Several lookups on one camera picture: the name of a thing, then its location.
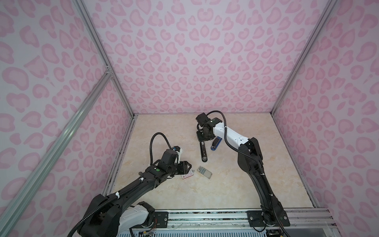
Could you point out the aluminium front rail frame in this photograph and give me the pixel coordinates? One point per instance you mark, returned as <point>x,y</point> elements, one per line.
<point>299,222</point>

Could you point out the silver staple strips tray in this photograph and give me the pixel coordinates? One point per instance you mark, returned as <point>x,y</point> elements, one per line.
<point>205,172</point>

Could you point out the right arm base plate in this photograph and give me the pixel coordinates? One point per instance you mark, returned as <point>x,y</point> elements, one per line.
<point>262,219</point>

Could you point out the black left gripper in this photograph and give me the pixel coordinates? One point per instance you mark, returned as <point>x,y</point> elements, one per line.
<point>184,168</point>

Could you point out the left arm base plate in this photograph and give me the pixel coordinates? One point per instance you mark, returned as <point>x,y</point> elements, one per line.
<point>158,220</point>

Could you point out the aluminium diagonal wall strut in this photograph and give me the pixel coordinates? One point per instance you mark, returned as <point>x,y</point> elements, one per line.
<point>26,194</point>

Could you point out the red white staple box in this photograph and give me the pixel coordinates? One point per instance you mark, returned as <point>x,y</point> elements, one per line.
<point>189,174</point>

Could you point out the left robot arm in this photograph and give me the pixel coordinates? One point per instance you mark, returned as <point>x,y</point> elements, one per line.
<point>110,215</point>

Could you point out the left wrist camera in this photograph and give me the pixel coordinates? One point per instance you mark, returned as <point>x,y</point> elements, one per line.
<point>179,152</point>

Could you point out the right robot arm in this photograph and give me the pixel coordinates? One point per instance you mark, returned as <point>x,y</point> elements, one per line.
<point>250,160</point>

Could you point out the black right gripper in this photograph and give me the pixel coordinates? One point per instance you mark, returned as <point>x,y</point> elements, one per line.
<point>200,138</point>

